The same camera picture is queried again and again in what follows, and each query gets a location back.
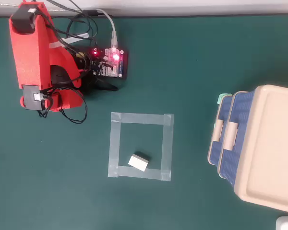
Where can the red gripper with motor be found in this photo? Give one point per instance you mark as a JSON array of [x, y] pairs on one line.
[[31, 98]]

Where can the white cube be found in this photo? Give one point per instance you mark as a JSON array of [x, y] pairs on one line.
[[138, 163]]

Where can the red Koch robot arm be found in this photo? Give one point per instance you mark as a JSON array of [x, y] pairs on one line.
[[28, 60]]

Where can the blue woven-pattern plastic drawer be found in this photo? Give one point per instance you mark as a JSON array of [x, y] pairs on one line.
[[242, 115]]

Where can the beige plastic drawer cabinet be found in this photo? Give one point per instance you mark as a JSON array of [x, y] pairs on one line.
[[273, 143]]

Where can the black motor controller board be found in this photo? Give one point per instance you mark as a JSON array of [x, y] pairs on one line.
[[110, 64]]

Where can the translucent tape strip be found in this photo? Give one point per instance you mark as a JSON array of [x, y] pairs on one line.
[[166, 146], [129, 171], [141, 118], [114, 143]]

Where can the green tape piece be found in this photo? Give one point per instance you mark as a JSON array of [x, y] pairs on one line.
[[222, 97]]

